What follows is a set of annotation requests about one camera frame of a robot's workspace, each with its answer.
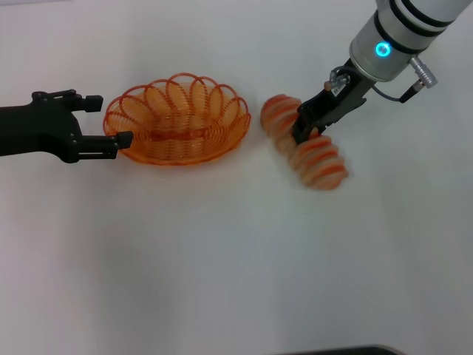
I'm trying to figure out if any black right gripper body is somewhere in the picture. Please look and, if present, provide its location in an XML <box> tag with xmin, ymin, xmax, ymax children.
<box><xmin>297</xmin><ymin>57</ymin><xmax>373</xmax><ymax>129</ymax></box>

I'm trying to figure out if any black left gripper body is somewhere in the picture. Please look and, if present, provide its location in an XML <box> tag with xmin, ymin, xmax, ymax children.
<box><xmin>0</xmin><ymin>98</ymin><xmax>83</xmax><ymax>165</ymax></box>

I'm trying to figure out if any striped orange bread loaf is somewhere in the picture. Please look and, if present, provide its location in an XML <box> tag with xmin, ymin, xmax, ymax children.
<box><xmin>259</xmin><ymin>93</ymin><xmax>350</xmax><ymax>192</ymax></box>

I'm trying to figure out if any orange wire basket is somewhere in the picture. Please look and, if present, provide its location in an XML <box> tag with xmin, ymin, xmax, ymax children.
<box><xmin>103</xmin><ymin>72</ymin><xmax>252</xmax><ymax>169</ymax></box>

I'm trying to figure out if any small silver gripper plug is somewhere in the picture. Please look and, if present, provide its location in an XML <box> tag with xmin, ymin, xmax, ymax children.
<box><xmin>323</xmin><ymin>66</ymin><xmax>352</xmax><ymax>92</ymax></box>

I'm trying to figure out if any black robot torso part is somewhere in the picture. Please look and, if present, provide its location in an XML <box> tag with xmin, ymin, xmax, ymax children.
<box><xmin>283</xmin><ymin>344</ymin><xmax>401</xmax><ymax>355</ymax></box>

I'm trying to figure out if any grey right arm cable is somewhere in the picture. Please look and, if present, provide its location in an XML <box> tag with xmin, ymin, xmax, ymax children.
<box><xmin>370</xmin><ymin>84</ymin><xmax>421</xmax><ymax>104</ymax></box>

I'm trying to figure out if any large silver cable connector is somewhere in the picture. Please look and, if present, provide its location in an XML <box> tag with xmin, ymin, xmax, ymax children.
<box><xmin>409</xmin><ymin>55</ymin><xmax>440</xmax><ymax>90</ymax></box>

